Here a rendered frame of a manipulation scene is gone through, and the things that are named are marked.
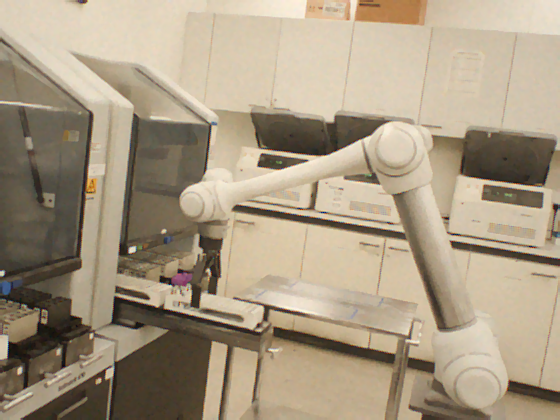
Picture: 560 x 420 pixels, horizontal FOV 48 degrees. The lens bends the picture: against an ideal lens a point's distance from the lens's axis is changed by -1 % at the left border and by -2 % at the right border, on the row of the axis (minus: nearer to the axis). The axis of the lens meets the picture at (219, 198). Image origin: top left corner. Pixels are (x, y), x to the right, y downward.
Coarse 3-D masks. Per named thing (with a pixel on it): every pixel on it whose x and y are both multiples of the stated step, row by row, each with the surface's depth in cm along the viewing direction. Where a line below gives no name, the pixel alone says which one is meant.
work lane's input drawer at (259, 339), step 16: (128, 304) 204; (144, 304) 202; (144, 320) 201; (160, 320) 199; (176, 320) 197; (192, 320) 195; (208, 320) 194; (208, 336) 193; (224, 336) 191; (240, 336) 190; (256, 336) 188; (272, 336) 200; (272, 352) 192
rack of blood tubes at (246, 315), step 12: (168, 300) 199; (180, 300) 198; (204, 300) 198; (216, 300) 199; (228, 300) 201; (192, 312) 197; (204, 312) 203; (216, 312) 204; (228, 312) 203; (240, 312) 191; (252, 312) 191; (240, 324) 191; (252, 324) 190
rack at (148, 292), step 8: (120, 280) 209; (128, 280) 210; (136, 280) 211; (144, 280) 212; (120, 288) 213; (128, 288) 204; (136, 288) 203; (144, 288) 203; (152, 288) 204; (160, 288) 205; (168, 288) 207; (120, 296) 206; (128, 296) 205; (136, 296) 212; (144, 296) 213; (152, 296) 201; (160, 296) 202; (152, 304) 202; (160, 304) 202
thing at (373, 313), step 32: (256, 288) 237; (288, 288) 243; (320, 288) 249; (320, 320) 212; (352, 320) 211; (384, 320) 215; (416, 320) 237; (224, 384) 227; (256, 384) 267; (224, 416) 228; (256, 416) 252; (288, 416) 255; (320, 416) 258
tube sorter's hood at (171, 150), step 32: (96, 64) 225; (128, 96) 212; (160, 96) 242; (160, 128) 211; (192, 128) 236; (160, 160) 215; (192, 160) 240; (160, 192) 219; (128, 224) 200; (160, 224) 223; (192, 224) 250
